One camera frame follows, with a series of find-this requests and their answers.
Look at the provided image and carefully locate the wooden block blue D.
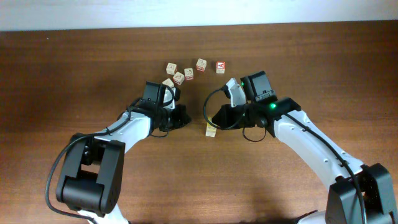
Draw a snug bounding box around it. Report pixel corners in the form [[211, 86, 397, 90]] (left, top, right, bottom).
[[205, 123, 217, 138]]

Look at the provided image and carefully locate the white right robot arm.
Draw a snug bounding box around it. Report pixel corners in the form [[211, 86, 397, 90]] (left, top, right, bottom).
[[212, 98, 397, 223]]

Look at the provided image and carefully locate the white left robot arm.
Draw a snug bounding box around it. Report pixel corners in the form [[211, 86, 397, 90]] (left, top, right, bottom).
[[55, 105, 192, 223]]

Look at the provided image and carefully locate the wooden block green V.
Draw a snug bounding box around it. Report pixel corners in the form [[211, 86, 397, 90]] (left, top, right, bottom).
[[162, 78, 175, 88]]

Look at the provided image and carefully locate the wooden block red leaf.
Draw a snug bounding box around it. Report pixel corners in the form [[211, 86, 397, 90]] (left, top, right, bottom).
[[173, 72, 185, 85]]

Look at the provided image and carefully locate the wooden block red top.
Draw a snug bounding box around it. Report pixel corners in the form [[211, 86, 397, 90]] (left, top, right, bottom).
[[184, 68, 194, 80]]

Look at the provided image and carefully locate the wooden block plain I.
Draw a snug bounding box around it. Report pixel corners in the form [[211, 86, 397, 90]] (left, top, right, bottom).
[[165, 63, 177, 75]]

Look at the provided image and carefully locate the wooden block red A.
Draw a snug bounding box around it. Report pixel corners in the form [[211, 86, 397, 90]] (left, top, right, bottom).
[[216, 61, 226, 74]]

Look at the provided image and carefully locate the wooden block red E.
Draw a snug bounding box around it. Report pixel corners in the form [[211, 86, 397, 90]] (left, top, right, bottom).
[[196, 58, 207, 72]]

